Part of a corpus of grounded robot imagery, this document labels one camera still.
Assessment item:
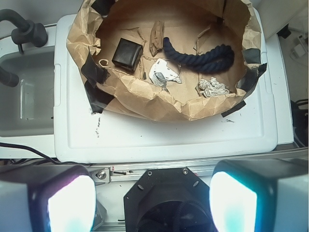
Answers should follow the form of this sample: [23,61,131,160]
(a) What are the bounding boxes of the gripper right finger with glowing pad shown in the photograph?
[210,159,309,232]

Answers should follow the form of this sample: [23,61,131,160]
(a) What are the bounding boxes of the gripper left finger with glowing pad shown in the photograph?
[0,165,96,232]

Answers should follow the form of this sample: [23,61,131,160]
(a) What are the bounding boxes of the brown wood chip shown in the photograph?
[149,21,165,57]

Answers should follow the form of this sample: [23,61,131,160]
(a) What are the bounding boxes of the white cooler lid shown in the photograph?
[54,14,278,163]

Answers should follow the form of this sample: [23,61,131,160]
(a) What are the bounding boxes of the grey plastic sink tub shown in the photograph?
[0,45,56,138]

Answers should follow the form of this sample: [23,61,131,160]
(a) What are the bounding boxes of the crumpled white paper wad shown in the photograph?
[197,77,230,98]

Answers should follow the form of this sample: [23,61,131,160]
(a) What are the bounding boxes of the white torn plastic wrapper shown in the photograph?
[149,58,182,88]

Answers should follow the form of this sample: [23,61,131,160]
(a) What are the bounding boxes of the brown paper bag bin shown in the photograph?
[66,0,267,122]

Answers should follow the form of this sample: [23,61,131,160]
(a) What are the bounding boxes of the black square box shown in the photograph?
[112,38,143,72]

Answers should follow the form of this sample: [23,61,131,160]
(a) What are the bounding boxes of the black cable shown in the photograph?
[0,142,85,166]

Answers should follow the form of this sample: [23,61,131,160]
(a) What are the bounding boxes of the aluminium frame rail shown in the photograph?
[87,147,309,185]

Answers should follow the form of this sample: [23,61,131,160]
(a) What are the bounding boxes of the black octagonal mount plate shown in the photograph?
[124,168,215,232]

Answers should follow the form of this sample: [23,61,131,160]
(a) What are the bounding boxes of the black hose end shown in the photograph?
[0,65,19,88]

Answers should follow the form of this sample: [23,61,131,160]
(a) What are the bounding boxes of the dark blue twisted rope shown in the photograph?
[163,36,235,74]

